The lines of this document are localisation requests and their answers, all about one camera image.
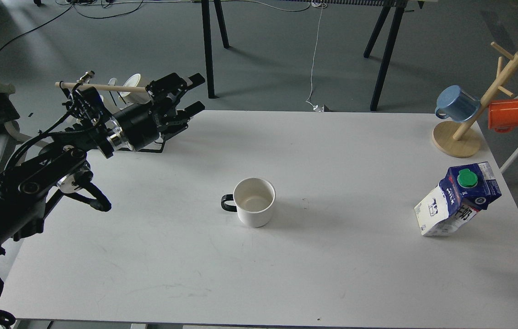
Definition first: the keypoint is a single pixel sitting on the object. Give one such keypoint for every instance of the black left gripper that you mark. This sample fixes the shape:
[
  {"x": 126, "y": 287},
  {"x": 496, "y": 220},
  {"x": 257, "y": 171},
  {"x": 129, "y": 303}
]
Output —
[{"x": 152, "y": 115}]

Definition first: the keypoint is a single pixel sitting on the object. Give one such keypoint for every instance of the white enamel mug black handle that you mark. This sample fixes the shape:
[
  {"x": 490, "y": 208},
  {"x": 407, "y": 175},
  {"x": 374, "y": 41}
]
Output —
[{"x": 253, "y": 200}]

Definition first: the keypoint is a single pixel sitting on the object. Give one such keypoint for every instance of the blue white milk carton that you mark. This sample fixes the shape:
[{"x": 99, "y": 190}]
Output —
[{"x": 457, "y": 198}]

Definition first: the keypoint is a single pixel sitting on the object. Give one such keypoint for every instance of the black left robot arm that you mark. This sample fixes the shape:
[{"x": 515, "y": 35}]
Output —
[{"x": 53, "y": 164}]

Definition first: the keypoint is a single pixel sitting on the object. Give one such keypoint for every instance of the black table legs right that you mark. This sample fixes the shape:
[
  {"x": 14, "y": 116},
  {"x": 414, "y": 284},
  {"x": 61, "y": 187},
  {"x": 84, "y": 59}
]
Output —
[{"x": 387, "y": 5}]

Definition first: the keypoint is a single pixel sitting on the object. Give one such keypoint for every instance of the blue mug on tree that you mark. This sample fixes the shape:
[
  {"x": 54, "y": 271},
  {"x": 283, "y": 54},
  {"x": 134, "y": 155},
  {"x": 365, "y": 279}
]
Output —
[{"x": 456, "y": 104}]

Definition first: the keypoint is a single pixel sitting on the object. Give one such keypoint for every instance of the wooden mug tree stand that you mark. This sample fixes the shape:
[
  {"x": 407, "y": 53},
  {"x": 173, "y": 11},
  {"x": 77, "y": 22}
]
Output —
[{"x": 458, "y": 140}]

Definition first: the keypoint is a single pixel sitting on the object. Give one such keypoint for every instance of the orange mug on tree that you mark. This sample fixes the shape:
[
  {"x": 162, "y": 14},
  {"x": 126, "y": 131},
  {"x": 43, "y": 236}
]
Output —
[{"x": 502, "y": 116}]

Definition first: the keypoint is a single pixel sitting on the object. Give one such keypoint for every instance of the black wire mug rack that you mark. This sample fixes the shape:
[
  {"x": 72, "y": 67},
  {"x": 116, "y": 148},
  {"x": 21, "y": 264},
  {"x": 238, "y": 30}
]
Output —
[{"x": 92, "y": 106}]

